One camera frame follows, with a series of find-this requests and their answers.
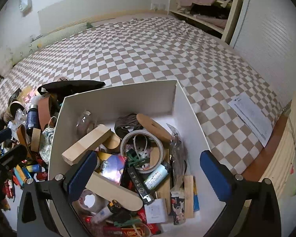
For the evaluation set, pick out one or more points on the masking tape roll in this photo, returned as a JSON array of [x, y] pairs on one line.
[[143, 150]]

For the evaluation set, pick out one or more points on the white storage box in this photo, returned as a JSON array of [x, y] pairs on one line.
[[157, 105]]

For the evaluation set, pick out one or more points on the light wooden block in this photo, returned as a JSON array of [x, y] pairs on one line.
[[89, 142]]

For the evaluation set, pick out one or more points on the wall shelf with clothes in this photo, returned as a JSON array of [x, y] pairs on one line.
[[216, 17]]

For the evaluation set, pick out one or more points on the white fluffy pillow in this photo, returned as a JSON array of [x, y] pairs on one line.
[[6, 63]]

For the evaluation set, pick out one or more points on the green bolster pillow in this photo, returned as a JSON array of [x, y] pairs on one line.
[[26, 50]]

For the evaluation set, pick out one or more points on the dark yarn ball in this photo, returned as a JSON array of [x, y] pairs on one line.
[[126, 124]]

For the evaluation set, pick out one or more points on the black felt pouch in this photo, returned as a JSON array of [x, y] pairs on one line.
[[69, 87]]

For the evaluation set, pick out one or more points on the round wooden disc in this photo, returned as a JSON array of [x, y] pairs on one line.
[[154, 128]]

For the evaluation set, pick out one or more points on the checkered bed sheet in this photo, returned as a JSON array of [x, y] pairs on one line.
[[157, 49]]

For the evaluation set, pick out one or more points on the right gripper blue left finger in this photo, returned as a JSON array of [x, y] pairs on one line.
[[79, 174]]

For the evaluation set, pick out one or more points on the flat wooden oval stick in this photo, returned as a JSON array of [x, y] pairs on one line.
[[111, 191]]

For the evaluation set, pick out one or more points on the white paper sheet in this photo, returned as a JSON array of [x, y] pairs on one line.
[[252, 115]]

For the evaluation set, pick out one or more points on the blue supplement bottle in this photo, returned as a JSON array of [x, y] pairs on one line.
[[32, 119]]

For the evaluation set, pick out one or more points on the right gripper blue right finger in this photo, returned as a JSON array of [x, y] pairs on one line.
[[218, 175]]

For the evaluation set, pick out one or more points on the clear tape roll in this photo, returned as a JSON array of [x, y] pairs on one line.
[[91, 202]]

